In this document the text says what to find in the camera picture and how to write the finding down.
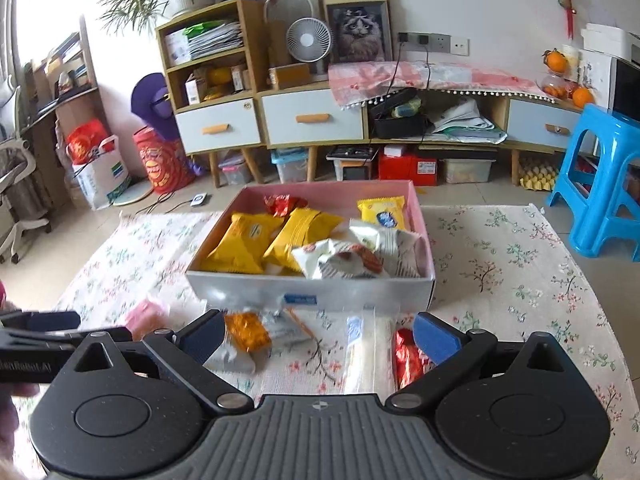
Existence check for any red foil snack packet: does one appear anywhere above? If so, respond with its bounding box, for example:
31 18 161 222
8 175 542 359
264 194 308 218
394 329 437 391

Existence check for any white microwave oven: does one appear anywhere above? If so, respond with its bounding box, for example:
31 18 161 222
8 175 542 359
582 52 640 121

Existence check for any red plastic bag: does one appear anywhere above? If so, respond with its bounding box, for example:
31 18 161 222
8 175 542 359
66 119 113 165

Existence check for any purple sun hat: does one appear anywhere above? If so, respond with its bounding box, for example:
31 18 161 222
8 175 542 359
131 72 178 141

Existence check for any red cardboard box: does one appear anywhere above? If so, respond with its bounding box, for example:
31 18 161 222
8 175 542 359
378 152 438 188

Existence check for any blue plastic stool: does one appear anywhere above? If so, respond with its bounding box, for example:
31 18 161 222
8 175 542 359
546 104 640 263

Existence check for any round white board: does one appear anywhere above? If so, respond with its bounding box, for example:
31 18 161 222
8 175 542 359
111 177 155 207

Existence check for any wooden drawer cabinet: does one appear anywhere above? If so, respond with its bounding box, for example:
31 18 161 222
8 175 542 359
257 80 373 183

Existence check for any pink cake packet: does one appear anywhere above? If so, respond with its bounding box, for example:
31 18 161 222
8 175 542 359
124 297 168 341

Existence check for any small brown carton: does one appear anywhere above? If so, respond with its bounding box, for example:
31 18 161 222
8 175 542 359
231 64 253 93

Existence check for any clear storage box blue lid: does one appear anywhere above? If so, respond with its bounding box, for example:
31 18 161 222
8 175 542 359
271 149 308 183

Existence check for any clear storage box white lid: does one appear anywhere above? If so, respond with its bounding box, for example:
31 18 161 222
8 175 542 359
440 157 497 184

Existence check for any white paper bag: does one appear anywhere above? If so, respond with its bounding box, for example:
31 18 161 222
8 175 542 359
71 134 133 211

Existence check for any yellow egg tray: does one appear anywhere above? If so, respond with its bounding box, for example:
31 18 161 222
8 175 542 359
517 157 560 192

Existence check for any white office chair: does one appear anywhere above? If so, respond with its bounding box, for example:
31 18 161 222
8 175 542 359
0 77 53 263

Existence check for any black bag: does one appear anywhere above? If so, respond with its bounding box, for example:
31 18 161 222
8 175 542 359
370 87 433 140

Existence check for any red printed gift drum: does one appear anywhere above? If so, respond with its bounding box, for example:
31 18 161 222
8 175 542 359
132 127 196 196

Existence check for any clear cracker packet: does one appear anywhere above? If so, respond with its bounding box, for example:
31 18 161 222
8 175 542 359
342 310 397 395

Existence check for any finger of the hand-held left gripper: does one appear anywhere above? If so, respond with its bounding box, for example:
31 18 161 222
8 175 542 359
0 331 83 350
0 311 82 333

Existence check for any yellow snack packet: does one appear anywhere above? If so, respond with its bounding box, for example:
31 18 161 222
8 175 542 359
200 212 283 275
263 207 345 272

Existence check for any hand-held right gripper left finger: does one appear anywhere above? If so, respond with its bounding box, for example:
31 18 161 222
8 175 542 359
60 310 255 415

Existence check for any stack of papers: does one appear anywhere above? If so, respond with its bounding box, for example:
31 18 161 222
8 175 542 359
430 99 508 145

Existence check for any black power cable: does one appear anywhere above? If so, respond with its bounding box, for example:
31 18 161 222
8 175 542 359
392 42 433 98

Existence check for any white desk fan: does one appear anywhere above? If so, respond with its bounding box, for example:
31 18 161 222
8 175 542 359
286 17 333 76

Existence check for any white cardboard box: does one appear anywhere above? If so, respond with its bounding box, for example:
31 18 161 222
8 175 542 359
581 22 640 63

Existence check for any pink cardboard box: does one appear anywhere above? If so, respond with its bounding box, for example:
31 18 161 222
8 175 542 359
185 180 436 313

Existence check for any low wooden cabinet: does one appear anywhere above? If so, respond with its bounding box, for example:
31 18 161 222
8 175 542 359
367 87 588 186

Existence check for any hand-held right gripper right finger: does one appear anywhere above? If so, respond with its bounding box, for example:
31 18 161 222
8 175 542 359
386 311 581 413

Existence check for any white packet green print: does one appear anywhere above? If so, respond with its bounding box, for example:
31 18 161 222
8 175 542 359
349 219 423 278

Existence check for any yellow packet blue print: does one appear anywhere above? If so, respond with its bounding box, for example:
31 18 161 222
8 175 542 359
357 196 407 231

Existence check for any pile of documents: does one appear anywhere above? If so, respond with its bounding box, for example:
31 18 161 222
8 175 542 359
165 20 243 63

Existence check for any black floor cable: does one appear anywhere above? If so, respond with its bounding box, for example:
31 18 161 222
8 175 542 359
132 192 193 216

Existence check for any pink tasselled cloth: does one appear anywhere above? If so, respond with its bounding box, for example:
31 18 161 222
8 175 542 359
327 60 561 111

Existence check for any small clear storage box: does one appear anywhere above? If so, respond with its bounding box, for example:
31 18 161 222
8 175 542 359
218 156 253 186

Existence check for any glass jar of oranges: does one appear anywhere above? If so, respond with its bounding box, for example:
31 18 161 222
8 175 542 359
537 72 571 100

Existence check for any person's left hand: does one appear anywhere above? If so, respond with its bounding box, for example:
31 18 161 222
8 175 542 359
0 385 40 480

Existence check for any white bin with black device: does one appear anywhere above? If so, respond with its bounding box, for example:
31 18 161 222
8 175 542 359
327 145 378 182

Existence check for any small white carton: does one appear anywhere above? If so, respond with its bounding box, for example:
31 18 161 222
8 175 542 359
185 74 211 106

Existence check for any white round fan guard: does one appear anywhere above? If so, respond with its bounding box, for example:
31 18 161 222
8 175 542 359
264 0 321 68

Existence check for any framed cat picture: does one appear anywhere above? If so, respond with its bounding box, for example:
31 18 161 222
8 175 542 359
317 0 396 66

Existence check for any floral tablecloth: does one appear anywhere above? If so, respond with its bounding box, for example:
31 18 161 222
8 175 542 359
15 203 640 480

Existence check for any white wall socket panel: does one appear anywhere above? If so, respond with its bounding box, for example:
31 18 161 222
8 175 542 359
398 32 471 56

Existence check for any flat wooden box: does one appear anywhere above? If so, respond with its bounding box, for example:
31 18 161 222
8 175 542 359
268 63 313 91

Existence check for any orange and silver snack packet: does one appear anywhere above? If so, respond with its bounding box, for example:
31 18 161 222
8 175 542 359
205 311 273 373

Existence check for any wooden desk shelf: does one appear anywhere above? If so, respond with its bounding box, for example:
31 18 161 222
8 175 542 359
20 15 108 211

